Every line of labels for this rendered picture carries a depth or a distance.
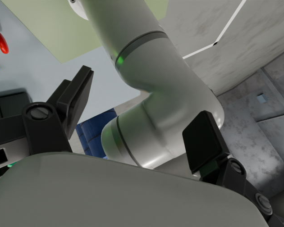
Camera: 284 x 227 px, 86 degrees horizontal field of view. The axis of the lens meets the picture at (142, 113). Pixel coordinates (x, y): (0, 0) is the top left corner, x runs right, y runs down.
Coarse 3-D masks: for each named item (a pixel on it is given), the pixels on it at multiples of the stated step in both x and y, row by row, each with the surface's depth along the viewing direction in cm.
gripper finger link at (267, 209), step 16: (208, 112) 12; (192, 128) 12; (208, 128) 10; (192, 144) 12; (208, 144) 10; (224, 144) 9; (192, 160) 11; (208, 160) 10; (224, 160) 10; (208, 176) 10; (256, 192) 9
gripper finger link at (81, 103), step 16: (64, 80) 9; (80, 80) 8; (64, 96) 7; (80, 96) 8; (64, 112) 7; (80, 112) 10; (0, 128) 6; (16, 128) 6; (64, 128) 8; (0, 144) 5; (16, 144) 6; (0, 160) 6; (16, 160) 7
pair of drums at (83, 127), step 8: (104, 112) 232; (112, 112) 244; (88, 120) 226; (96, 120) 225; (104, 120) 227; (80, 128) 286; (88, 128) 226; (96, 128) 222; (80, 136) 287; (88, 136) 226; (96, 136) 220; (88, 144) 232; (96, 144) 219; (88, 152) 277; (96, 152) 219; (104, 152) 214
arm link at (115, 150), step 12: (108, 132) 20; (108, 144) 20; (120, 144) 19; (108, 156) 20; (120, 156) 19; (132, 156) 19; (180, 156) 24; (228, 156) 23; (156, 168) 24; (168, 168) 24; (180, 168) 23
